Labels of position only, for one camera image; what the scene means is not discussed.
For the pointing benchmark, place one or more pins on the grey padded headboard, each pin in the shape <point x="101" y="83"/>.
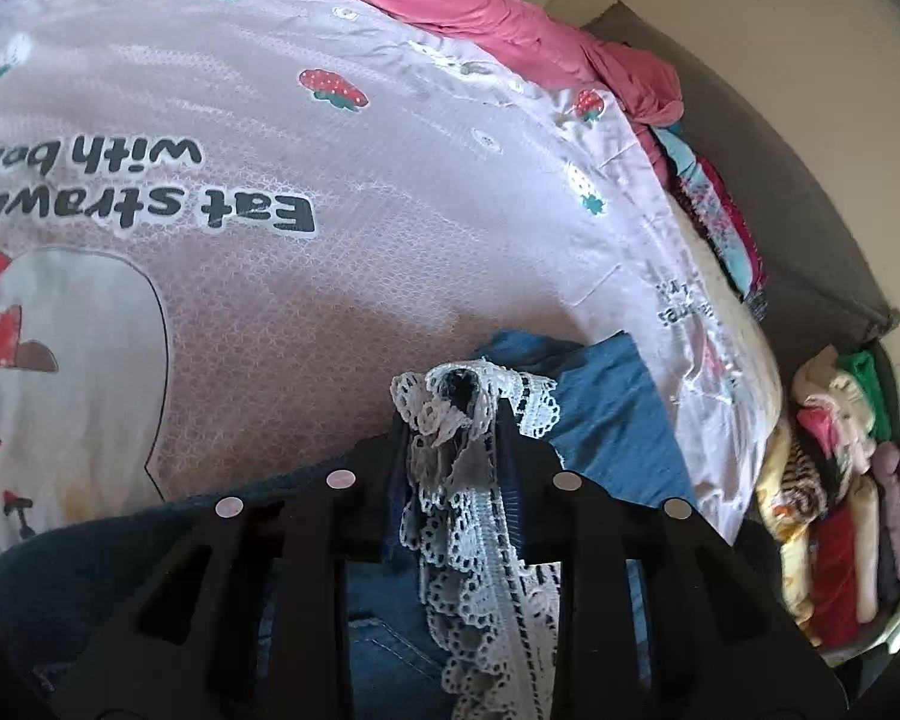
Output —
<point x="795" y="225"/>

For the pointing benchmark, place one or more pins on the pile of colourful clothes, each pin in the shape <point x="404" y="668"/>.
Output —
<point x="720" y="225"/>

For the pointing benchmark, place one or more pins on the pile of folded small clothes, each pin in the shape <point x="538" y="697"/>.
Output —
<point x="840" y="502"/>

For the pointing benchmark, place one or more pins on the pink duvet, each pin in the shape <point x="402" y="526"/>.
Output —
<point x="457" y="7"/>

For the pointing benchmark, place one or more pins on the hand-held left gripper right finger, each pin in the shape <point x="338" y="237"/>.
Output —
<point x="529" y="472"/>

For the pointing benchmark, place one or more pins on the strawberry printed pink quilt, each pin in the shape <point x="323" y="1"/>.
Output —
<point x="307" y="315"/>

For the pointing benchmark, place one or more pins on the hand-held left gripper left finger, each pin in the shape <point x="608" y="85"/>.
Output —
<point x="375" y="465"/>

